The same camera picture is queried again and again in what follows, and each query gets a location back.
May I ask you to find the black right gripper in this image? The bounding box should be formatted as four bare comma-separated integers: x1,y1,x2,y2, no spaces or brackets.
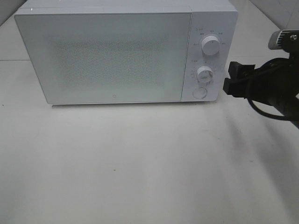
223,56,299,110

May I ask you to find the white round door button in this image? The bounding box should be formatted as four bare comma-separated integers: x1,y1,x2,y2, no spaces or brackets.
192,87,207,99

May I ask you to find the white microwave door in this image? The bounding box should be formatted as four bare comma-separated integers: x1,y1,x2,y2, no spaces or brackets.
15,13,191,105

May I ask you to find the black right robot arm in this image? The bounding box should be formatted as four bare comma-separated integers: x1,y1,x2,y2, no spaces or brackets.
223,58,299,127

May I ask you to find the white lower timer knob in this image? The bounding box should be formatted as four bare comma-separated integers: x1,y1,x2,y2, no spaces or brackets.
197,66,213,83

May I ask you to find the white upper power knob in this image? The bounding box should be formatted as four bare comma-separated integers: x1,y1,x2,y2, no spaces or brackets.
201,34,221,56

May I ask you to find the white microwave oven body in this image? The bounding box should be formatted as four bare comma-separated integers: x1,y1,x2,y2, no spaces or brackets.
14,0,238,104

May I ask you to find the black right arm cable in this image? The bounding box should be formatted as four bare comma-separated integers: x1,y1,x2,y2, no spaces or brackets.
245,58,299,118

